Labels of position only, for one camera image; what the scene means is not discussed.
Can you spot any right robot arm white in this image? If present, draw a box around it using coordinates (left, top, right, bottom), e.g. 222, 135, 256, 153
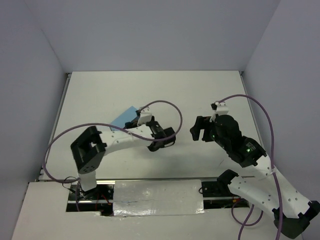
190, 114, 320, 239

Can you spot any silver foil tape sheet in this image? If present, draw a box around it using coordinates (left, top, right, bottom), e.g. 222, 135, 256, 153
112, 179, 205, 217

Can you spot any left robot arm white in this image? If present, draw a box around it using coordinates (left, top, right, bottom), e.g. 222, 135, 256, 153
70, 119, 176, 199

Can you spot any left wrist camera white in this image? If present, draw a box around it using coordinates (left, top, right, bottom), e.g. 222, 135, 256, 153
136, 106, 153, 126

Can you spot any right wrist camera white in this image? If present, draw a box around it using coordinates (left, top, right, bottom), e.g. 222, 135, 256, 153
209, 101, 229, 122

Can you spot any blue plastic box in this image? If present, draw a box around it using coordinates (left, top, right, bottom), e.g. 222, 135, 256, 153
110, 106, 138, 129

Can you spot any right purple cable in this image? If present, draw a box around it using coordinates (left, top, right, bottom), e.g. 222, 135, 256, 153
216, 94, 282, 240

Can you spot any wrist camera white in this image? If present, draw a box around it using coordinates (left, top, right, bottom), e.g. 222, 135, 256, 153
136, 106, 153, 126
209, 101, 229, 122

